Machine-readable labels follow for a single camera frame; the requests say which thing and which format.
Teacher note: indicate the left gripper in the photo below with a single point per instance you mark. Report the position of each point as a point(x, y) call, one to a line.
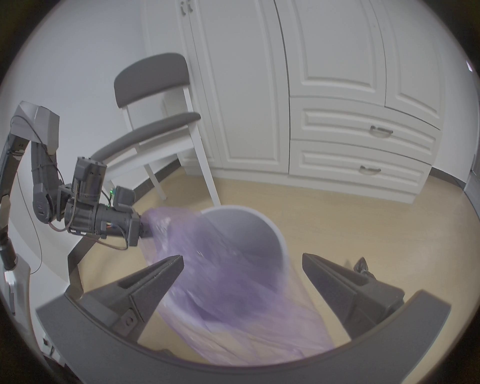
point(101, 223)

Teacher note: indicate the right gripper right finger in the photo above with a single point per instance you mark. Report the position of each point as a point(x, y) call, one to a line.
point(348, 296)

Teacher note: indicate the black white wrapper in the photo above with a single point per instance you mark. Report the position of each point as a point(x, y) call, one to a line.
point(363, 267)

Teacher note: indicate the white wardrobe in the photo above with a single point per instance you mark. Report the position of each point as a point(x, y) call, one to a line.
point(337, 56)

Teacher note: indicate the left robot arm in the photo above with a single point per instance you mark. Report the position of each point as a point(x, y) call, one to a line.
point(45, 123)

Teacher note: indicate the purple plastic bag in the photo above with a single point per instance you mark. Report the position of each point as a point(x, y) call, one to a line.
point(225, 292)

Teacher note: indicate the white trash bin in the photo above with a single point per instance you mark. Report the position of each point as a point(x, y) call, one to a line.
point(258, 236)

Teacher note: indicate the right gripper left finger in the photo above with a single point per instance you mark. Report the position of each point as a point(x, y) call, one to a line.
point(142, 292)

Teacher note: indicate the grey white chair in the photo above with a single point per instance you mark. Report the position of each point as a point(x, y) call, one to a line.
point(150, 78)

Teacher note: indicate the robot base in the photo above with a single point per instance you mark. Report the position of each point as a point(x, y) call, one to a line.
point(20, 285)

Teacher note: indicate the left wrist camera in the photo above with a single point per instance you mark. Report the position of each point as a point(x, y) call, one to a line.
point(123, 198)

